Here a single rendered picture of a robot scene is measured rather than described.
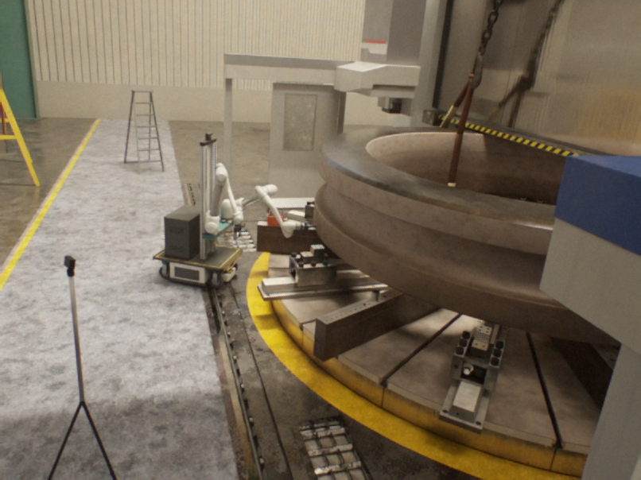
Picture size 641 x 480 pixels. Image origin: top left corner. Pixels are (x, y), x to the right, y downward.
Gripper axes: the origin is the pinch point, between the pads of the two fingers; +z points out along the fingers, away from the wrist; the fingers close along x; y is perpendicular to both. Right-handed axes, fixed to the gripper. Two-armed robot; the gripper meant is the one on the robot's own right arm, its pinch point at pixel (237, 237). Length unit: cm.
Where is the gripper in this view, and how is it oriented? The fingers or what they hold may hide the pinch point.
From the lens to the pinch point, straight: 623.4
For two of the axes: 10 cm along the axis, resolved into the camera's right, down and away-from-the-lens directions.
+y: -9.7, -1.4, 2.2
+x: -2.5, 3.0, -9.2
